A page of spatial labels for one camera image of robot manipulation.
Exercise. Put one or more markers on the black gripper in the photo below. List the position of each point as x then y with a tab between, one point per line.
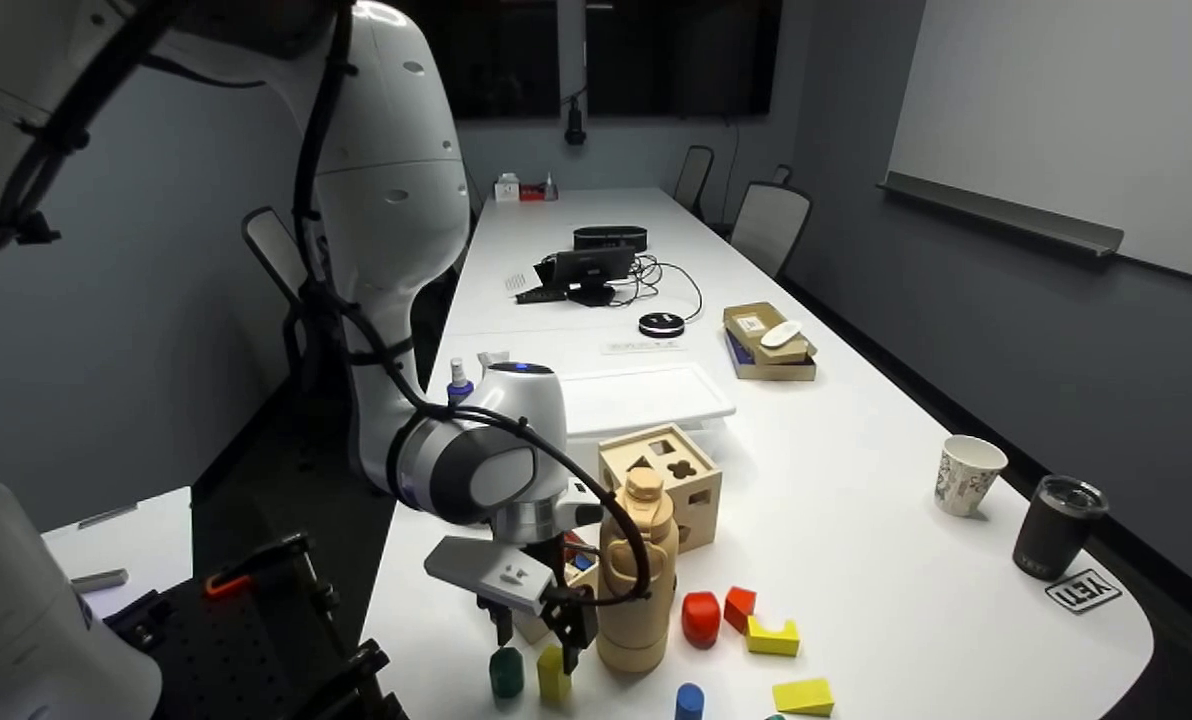
568	602

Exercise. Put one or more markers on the yellow rectangular block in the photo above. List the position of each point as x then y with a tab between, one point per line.
555	677

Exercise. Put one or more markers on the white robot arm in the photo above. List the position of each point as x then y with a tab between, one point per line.
381	200

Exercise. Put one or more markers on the green hexagonal block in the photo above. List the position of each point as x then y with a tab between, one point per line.
506	675

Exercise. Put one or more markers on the red rounded block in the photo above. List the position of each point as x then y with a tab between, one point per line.
701	616

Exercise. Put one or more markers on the blue cylinder block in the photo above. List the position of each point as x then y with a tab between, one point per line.
690	700

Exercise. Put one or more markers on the wooden shape sorter box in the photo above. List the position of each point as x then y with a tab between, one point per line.
682	492

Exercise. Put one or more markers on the red cube block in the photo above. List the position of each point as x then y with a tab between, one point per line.
736	607

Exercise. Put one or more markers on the yellow arch block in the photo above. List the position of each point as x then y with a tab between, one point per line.
773	639

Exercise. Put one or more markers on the yellow flat block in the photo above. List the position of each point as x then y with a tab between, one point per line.
803	694

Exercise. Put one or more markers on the black rectangular box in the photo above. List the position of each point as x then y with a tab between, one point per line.
608	236

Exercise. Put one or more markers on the light wooden bottle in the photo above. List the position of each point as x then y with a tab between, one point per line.
639	627

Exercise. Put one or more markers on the grey bottle with blue cap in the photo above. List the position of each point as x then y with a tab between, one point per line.
461	386

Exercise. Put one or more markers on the clear plastic container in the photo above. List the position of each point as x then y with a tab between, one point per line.
642	399

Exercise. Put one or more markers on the black equipment cart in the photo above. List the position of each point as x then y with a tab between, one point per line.
261	641

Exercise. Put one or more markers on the orange clip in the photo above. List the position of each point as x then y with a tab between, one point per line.
227	587

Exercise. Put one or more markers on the black round disc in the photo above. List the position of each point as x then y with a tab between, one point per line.
660	322

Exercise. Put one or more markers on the small wooden tray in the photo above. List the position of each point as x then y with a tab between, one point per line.
761	357

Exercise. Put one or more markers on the black conference device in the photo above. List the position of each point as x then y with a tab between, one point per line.
579	278

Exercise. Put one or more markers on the white object on cardboard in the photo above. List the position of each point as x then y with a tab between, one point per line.
783	332

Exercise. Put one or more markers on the grey marker pen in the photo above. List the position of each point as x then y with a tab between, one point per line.
98	580

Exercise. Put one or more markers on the small red object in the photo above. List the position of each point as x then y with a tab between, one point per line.
536	190

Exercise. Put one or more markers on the small white bottle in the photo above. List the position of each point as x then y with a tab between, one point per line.
506	190

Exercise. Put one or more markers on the grey office chair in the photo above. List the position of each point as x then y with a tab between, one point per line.
692	173
765	225
277	253

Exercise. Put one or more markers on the white patterned paper cup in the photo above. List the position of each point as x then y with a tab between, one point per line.
970	472

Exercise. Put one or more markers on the dark tumbler with lid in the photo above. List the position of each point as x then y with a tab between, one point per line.
1059	527

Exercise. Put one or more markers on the black white marker tag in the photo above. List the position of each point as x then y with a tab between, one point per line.
1087	588

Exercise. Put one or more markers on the whiteboard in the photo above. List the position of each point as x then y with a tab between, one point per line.
1077	120

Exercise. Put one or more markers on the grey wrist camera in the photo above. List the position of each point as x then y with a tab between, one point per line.
491	573

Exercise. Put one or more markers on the dark wall screen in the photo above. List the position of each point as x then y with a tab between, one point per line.
648	53

